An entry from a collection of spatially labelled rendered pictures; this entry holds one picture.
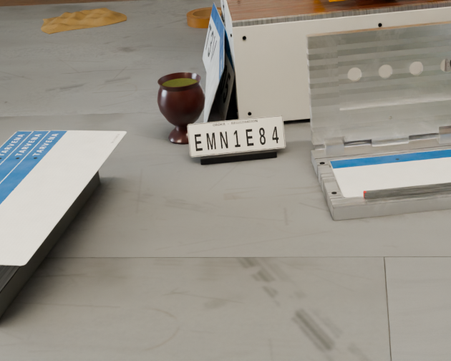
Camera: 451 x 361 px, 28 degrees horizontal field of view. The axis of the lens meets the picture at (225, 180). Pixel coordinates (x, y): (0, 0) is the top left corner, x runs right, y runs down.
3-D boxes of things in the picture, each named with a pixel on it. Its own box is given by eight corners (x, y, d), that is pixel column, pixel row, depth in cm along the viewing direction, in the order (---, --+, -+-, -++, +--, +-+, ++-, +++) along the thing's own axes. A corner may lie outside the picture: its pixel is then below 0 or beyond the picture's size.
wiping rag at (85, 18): (113, 6, 247) (112, 0, 246) (132, 21, 232) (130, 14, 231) (33, 19, 240) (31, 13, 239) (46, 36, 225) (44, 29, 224)
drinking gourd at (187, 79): (152, 139, 161) (144, 81, 156) (188, 124, 165) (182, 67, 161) (182, 152, 155) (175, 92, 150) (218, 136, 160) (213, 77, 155)
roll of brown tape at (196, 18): (236, 21, 224) (236, 11, 223) (202, 31, 219) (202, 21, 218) (212, 13, 232) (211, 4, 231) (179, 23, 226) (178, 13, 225)
